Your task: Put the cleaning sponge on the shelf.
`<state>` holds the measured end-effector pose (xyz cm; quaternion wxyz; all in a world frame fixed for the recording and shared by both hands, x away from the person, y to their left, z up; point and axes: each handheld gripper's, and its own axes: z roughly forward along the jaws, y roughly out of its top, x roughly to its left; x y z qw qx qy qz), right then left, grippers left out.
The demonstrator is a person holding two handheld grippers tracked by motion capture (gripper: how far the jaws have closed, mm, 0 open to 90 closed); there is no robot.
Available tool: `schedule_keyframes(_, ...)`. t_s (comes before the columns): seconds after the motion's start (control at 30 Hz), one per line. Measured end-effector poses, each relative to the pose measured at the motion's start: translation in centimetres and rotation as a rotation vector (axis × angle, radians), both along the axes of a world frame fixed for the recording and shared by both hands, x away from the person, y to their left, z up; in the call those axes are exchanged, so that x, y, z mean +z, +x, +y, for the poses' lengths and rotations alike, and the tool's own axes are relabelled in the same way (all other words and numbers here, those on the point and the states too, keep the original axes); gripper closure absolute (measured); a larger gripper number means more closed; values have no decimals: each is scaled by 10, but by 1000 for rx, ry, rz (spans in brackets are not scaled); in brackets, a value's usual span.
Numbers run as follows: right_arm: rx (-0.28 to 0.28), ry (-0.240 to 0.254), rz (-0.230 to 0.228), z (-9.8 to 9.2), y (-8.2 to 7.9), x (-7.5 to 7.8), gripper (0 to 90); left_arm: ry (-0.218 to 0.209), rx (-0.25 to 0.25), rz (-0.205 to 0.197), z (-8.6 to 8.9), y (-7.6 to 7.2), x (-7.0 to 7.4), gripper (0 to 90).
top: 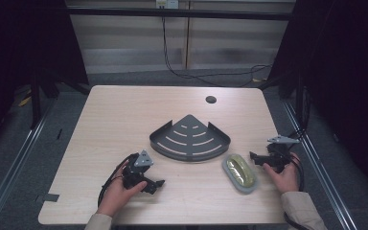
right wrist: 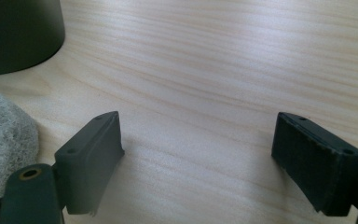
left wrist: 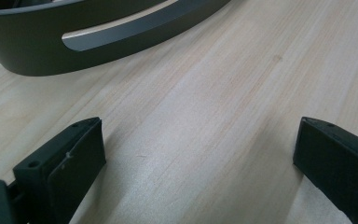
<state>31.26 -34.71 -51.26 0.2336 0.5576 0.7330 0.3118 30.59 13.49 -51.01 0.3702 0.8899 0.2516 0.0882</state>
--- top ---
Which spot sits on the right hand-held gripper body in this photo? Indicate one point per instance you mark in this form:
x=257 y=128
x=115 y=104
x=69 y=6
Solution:
x=279 y=155

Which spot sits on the black curtain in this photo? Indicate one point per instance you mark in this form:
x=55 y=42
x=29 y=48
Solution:
x=22 y=41
x=345 y=80

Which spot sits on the black stand post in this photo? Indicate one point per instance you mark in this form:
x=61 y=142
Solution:
x=35 y=102

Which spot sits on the white wall socket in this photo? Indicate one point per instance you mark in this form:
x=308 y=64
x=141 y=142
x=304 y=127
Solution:
x=167 y=3

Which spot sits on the yellow soap bar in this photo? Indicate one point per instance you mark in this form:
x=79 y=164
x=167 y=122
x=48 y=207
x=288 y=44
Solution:
x=240 y=170

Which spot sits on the yellow floor tape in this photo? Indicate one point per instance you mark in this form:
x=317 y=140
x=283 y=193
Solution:
x=24 y=101

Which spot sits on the person's right hand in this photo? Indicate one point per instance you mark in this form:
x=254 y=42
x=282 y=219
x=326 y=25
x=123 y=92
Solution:
x=287 y=180

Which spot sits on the dark grey metal corner shelf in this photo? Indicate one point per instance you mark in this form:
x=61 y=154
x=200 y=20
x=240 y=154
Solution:
x=190 y=140

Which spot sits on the grey soap dish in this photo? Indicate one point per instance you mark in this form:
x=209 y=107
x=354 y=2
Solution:
x=247 y=188

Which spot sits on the grey tape strip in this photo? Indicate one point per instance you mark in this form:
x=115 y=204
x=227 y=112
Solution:
x=51 y=197

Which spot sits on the person's left hand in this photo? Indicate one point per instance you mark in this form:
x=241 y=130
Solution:
x=116 y=195

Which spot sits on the black horizontal frame bar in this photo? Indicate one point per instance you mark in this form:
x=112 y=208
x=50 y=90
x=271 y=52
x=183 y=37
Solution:
x=179 y=13

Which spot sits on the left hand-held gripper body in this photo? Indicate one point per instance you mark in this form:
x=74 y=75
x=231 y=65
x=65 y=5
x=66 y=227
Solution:
x=139 y=161

